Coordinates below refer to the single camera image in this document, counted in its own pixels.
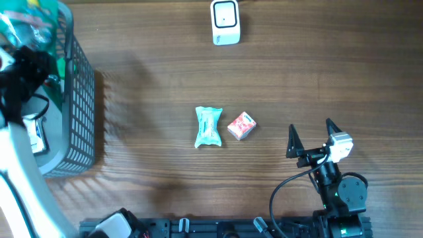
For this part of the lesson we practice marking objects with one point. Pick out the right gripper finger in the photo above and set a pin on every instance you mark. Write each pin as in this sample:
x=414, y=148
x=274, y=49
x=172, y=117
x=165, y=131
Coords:
x=295, y=147
x=332, y=128

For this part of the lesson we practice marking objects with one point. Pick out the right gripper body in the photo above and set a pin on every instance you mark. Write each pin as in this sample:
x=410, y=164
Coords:
x=310, y=157

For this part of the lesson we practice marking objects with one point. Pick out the small red white box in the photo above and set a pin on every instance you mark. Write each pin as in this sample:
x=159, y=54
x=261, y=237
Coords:
x=241, y=126

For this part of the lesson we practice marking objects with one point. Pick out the teal tissue pack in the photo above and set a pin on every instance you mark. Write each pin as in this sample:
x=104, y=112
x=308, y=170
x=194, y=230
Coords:
x=208, y=134

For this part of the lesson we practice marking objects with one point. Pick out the white blue plaster pack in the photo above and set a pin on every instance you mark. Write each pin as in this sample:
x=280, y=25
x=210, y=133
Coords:
x=36, y=133

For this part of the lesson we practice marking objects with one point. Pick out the green 3M glove package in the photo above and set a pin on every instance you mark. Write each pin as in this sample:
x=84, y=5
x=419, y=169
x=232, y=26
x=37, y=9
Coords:
x=34, y=25

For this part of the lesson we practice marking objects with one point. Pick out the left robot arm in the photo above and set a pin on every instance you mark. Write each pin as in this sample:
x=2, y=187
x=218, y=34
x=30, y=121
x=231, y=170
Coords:
x=26, y=200

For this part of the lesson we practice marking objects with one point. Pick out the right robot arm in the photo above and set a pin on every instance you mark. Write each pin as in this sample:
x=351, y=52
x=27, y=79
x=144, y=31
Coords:
x=343, y=194

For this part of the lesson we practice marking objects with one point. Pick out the white barcode scanner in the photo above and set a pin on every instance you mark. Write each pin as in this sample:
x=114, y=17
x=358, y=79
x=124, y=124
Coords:
x=225, y=22

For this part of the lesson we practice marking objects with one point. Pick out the grey plastic mesh basket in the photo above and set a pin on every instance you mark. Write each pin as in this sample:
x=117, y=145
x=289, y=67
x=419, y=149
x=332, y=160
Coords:
x=68, y=126

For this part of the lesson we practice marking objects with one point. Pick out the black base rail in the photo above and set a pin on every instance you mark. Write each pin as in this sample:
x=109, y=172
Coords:
x=291, y=226

